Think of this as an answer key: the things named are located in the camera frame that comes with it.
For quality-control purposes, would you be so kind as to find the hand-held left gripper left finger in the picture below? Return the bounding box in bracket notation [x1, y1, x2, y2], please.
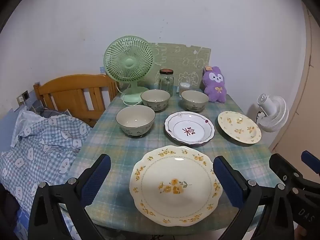
[28, 154, 112, 240]

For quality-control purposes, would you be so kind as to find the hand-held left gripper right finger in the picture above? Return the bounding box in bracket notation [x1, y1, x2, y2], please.
[212, 155, 295, 240]

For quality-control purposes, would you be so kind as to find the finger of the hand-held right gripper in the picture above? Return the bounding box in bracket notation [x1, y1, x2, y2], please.
[268, 153, 304, 188]
[301, 151, 320, 175]

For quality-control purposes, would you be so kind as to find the small cream yellow-flower plate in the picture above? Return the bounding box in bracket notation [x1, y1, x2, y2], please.
[217, 111, 262, 145]

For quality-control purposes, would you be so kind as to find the large cream yellow-flower plate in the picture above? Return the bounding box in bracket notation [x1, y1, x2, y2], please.
[129, 145, 223, 227]

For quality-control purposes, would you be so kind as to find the white plate with red print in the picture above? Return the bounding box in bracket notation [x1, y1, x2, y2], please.
[164, 111, 215, 145]

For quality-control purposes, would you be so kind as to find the beige bowl with floral print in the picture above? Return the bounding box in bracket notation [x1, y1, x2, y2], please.
[181, 90, 209, 112]
[140, 89, 171, 112]
[116, 105, 156, 138]

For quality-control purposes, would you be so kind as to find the white fan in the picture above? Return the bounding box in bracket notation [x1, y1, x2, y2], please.
[256, 93, 289, 133]

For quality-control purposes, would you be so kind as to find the plaid tablecloth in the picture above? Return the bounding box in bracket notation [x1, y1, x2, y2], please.
[66, 87, 288, 233]

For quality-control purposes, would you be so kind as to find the blue checked blanket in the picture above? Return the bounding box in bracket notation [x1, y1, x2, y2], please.
[0, 106, 93, 205]

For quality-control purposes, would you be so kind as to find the grey patterned cloth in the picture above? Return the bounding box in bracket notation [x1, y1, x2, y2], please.
[31, 99, 72, 118]

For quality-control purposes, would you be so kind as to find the dark cloth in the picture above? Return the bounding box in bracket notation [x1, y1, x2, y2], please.
[0, 182, 20, 240]

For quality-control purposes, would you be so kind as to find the wooden headboard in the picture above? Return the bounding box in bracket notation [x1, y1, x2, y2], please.
[33, 74, 118, 128]

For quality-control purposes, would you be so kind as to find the purple plush bunny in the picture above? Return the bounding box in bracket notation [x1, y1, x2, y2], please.
[202, 66, 227, 103]

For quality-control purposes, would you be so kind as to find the clear cotton swab container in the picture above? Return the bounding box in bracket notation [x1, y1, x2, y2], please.
[178, 82, 190, 98]

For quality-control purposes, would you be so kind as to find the glass jar with dark lid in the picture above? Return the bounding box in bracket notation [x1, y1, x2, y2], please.
[159, 69, 174, 97]

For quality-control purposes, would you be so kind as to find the green desk fan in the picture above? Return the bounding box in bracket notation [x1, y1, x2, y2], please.
[103, 36, 156, 105]

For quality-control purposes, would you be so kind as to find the green printed mat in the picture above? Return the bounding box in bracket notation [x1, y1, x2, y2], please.
[147, 42, 211, 90]

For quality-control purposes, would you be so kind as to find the green fan cable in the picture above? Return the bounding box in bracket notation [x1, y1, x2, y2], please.
[115, 81, 143, 106]

